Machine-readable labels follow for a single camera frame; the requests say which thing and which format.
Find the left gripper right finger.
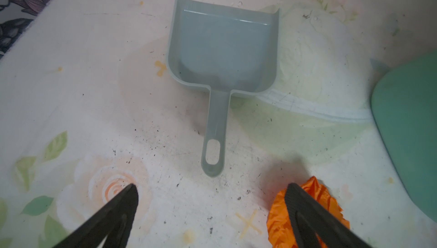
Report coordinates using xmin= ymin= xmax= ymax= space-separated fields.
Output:
xmin=285 ymin=183 xmax=370 ymax=248

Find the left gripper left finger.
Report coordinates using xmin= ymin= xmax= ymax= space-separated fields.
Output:
xmin=55 ymin=184 xmax=139 ymax=248

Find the grey-blue dustpan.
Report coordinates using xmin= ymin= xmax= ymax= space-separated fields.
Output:
xmin=167 ymin=0 xmax=282 ymax=177

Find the small orange crumpled paper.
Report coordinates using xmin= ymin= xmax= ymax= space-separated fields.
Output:
xmin=266 ymin=176 xmax=350 ymax=248

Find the green trash bin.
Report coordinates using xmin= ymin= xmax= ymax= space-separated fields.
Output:
xmin=371 ymin=51 xmax=437 ymax=221

